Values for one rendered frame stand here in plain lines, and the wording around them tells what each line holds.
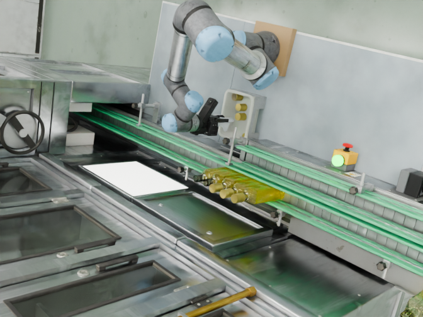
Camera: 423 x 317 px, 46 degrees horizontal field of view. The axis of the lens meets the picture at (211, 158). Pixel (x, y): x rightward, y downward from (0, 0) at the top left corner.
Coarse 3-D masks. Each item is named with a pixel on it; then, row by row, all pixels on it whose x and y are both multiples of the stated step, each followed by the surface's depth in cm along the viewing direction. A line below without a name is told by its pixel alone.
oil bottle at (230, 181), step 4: (236, 176) 202; (240, 176) 203; (244, 176) 204; (224, 180) 196; (228, 180) 196; (232, 180) 196; (236, 180) 197; (240, 180) 198; (244, 180) 200; (248, 180) 201; (228, 184) 195; (232, 184) 195
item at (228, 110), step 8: (224, 96) 227; (248, 96) 217; (224, 104) 227; (232, 104) 230; (248, 104) 226; (224, 112) 228; (232, 112) 232; (240, 112) 230; (248, 112) 226; (248, 120) 218; (232, 128) 234; (240, 128) 230; (248, 128) 218; (224, 136) 228; (232, 136) 228
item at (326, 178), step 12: (264, 156) 198; (276, 156) 201; (288, 168) 189; (300, 168) 190; (324, 180) 179; (336, 180) 181; (372, 192) 173; (384, 204) 163; (396, 204) 165; (420, 216) 156
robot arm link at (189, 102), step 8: (184, 88) 194; (176, 96) 194; (184, 96) 192; (192, 96) 190; (200, 96) 193; (184, 104) 191; (192, 104) 190; (200, 104) 191; (176, 112) 195; (184, 112) 192; (192, 112) 192; (184, 120) 195
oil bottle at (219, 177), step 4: (216, 172) 202; (220, 172) 203; (224, 172) 204; (228, 172) 205; (232, 172) 206; (236, 172) 207; (212, 176) 201; (216, 176) 199; (220, 176) 199; (224, 176) 200; (228, 176) 201; (232, 176) 203; (216, 180) 199; (220, 180) 198
